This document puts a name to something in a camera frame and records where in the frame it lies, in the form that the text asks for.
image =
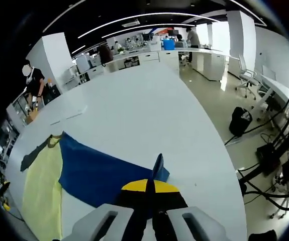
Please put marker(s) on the white office chair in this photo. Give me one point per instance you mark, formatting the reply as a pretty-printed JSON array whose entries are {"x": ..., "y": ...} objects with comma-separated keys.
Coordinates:
[{"x": 247, "y": 77}]

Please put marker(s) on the white desk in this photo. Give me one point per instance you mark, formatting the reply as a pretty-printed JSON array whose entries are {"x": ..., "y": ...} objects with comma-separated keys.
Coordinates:
[{"x": 277, "y": 88}]

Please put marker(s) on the black equipment rack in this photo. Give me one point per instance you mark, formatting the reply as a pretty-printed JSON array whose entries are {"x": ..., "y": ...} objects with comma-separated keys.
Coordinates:
[{"x": 288, "y": 155}]

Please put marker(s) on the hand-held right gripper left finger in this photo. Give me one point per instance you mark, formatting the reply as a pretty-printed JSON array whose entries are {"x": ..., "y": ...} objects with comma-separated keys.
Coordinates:
[{"x": 109, "y": 221}]

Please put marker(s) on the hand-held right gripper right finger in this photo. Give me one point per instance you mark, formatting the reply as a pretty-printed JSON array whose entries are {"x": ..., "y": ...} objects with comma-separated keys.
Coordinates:
[{"x": 184, "y": 223}]

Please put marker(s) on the brown cardboard box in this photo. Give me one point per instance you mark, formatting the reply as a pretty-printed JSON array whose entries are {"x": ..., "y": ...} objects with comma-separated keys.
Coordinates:
[{"x": 31, "y": 116}]

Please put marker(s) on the blue container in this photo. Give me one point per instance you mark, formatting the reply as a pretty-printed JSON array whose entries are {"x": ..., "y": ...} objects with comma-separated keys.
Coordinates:
[{"x": 169, "y": 45}]

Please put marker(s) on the dark bulky bag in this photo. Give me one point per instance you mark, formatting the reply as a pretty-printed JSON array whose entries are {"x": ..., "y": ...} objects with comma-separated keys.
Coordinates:
[{"x": 106, "y": 55}]

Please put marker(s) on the white counter with cabinets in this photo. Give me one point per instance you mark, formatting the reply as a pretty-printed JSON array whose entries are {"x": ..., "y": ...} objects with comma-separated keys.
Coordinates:
[{"x": 204, "y": 62}]

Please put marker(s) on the yellow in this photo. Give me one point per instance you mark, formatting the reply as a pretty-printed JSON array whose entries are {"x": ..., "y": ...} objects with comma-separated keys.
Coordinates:
[{"x": 96, "y": 170}]

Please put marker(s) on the black waste bin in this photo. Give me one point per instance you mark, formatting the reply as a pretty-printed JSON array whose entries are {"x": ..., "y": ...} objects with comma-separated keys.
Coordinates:
[{"x": 239, "y": 123}]

